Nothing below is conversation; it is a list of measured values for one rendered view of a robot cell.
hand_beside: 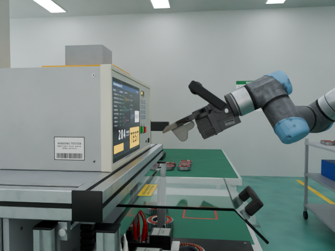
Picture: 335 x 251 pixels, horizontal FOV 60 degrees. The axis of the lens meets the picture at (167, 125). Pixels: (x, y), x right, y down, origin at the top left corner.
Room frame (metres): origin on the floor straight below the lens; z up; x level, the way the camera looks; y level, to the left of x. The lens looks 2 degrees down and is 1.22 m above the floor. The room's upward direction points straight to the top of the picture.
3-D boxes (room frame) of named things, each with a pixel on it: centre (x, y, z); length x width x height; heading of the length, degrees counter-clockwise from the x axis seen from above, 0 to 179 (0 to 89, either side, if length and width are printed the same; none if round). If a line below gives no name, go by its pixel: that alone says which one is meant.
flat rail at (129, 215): (0.75, 0.06, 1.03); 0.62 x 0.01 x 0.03; 174
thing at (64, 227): (0.76, 0.13, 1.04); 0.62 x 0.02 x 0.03; 174
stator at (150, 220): (1.21, 0.03, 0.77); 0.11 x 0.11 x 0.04
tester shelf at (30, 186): (0.77, 0.27, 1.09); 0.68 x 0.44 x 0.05; 174
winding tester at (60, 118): (0.79, 0.28, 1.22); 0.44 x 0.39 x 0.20; 174
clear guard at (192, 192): (0.62, -0.02, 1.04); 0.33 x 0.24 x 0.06; 84
